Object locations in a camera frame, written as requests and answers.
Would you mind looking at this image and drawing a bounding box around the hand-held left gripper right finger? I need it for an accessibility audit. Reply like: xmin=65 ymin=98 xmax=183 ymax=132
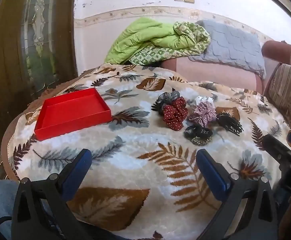
xmin=196 ymin=149 xmax=279 ymax=240

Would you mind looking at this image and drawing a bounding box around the leaf printed blanket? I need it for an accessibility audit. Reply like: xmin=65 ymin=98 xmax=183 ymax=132
xmin=0 ymin=64 xmax=291 ymax=240

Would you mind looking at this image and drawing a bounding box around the wooden door with glass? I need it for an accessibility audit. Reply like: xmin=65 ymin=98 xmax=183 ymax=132
xmin=0 ymin=0 xmax=79 ymax=180

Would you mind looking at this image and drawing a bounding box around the grey quilted pillow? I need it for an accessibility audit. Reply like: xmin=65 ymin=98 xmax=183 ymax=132
xmin=188 ymin=19 xmax=267 ymax=80

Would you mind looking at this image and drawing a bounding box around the pink sofa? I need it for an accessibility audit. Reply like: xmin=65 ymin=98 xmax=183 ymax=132
xmin=160 ymin=56 xmax=264 ymax=93

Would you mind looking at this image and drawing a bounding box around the red shallow box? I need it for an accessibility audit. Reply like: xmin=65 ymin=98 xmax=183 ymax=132
xmin=34 ymin=87 xmax=112 ymax=142

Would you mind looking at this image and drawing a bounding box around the leopard print hair tie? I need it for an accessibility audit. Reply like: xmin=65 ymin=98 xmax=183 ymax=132
xmin=191 ymin=136 xmax=212 ymax=147

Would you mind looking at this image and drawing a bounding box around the black sheer scrunchie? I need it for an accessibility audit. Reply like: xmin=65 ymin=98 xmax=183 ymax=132
xmin=151 ymin=89 xmax=181 ymax=114

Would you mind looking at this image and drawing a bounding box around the white dotted scrunchie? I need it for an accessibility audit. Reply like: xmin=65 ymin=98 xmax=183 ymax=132
xmin=194 ymin=95 xmax=215 ymax=109

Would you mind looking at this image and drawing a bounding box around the maroon plaid scrunchie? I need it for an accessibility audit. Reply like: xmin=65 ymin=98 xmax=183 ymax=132
xmin=188 ymin=104 xmax=217 ymax=128

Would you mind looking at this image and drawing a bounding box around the green quilt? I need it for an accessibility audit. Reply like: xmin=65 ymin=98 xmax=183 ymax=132
xmin=104 ymin=17 xmax=211 ymax=67

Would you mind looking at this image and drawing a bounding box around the blue fuzzy cloth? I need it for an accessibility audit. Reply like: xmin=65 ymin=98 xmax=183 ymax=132
xmin=0 ymin=180 xmax=19 ymax=240

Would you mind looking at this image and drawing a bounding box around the red polka dot scrunchie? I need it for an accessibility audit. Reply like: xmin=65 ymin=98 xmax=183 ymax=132
xmin=162 ymin=97 xmax=189 ymax=131

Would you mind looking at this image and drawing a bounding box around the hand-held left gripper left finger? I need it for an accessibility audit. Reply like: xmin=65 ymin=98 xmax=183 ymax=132
xmin=12 ymin=149 xmax=93 ymax=240

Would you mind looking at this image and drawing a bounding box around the black beaded hair tie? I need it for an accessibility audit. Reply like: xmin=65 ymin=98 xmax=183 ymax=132
xmin=184 ymin=124 xmax=213 ymax=139

